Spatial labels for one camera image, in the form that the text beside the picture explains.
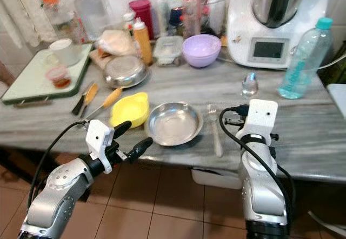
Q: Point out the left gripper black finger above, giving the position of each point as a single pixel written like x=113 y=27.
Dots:
x=142 y=147
x=121 y=128

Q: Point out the clear drinking glass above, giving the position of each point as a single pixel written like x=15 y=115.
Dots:
x=250 y=85

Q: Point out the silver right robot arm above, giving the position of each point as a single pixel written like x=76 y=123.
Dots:
x=262 y=187

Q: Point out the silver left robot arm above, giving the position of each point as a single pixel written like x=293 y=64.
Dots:
x=59 y=196

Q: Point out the yellow plastic bowl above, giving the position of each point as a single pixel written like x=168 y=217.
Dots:
x=130 y=108

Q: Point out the steel fork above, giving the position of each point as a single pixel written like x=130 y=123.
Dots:
x=215 y=132

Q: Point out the shallow steel plate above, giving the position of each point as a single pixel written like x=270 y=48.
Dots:
x=174 y=123

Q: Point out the upturned steel bowl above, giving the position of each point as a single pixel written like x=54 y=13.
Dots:
x=124 y=71

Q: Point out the white plastic box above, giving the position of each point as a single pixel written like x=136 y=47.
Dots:
x=216 y=178

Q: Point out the small wooden board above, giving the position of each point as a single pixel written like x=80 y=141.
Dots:
x=96 y=60

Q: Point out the purple plastic bowl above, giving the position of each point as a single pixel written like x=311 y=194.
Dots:
x=201 y=51

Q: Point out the small plastic sauce tub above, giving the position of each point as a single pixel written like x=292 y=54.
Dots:
x=59 y=77

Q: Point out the teal plastic water bottle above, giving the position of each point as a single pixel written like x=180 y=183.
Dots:
x=303 y=63

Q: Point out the white kitchen food processor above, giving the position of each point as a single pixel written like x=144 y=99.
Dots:
x=240 y=28

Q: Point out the plastic bag with bread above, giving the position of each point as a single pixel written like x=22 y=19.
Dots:
x=118 y=42

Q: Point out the orange squeeze bottle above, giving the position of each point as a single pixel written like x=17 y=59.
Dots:
x=142 y=43

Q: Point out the wooden chair white cushion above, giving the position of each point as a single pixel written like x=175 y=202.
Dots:
x=4 y=85

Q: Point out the clear lidded food container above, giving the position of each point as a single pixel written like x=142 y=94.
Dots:
x=167 y=50

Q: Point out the white ceramic mug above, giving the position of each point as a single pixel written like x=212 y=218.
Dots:
x=66 y=51

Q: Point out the white rectangular tray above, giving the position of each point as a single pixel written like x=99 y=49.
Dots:
x=338 y=101

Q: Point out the clear plastic cup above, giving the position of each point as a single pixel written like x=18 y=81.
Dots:
x=215 y=14

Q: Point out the small white bottle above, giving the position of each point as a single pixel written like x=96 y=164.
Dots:
x=128 y=24

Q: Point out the pale green tray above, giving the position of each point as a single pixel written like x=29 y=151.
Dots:
x=27 y=82

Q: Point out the dark blue jar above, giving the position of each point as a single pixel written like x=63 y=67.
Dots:
x=174 y=20

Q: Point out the maroon plastic cup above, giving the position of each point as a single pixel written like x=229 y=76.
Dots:
x=140 y=13

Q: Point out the pink-lidded clear bottle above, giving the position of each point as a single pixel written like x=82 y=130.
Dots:
x=191 y=4

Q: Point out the white green packet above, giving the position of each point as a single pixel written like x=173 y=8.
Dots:
x=161 y=14

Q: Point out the clear plastic water jug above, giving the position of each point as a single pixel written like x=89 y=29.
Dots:
x=91 y=12

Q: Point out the orange-capped clear bottle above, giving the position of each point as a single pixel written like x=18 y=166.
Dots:
x=56 y=14

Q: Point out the beige hanging towel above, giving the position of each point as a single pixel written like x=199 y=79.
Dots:
x=30 y=9

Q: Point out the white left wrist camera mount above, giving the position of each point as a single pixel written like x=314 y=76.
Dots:
x=98 y=138

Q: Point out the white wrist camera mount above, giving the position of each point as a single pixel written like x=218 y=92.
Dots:
x=98 y=138
x=262 y=115

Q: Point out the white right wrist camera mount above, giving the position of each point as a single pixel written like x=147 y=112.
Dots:
x=262 y=115

